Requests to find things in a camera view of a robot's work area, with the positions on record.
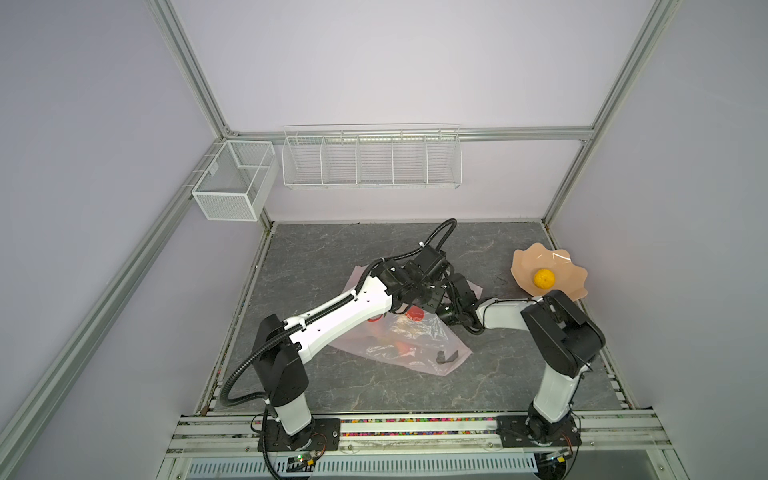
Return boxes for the pink printed plastic bag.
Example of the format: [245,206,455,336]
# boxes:
[326,263,484,377]

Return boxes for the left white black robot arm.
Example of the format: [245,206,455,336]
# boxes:
[218,244,450,448]

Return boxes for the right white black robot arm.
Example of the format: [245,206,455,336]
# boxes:
[437,274,606,445]

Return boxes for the peach plastic fruit bowl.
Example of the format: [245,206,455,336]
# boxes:
[511,243,588,301]

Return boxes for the small white mesh basket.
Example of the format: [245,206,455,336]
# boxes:
[192,140,279,222]

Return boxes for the long white wire basket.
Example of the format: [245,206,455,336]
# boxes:
[282,123,463,189]

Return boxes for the aluminium frame profiles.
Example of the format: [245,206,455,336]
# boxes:
[1,1,680,479]

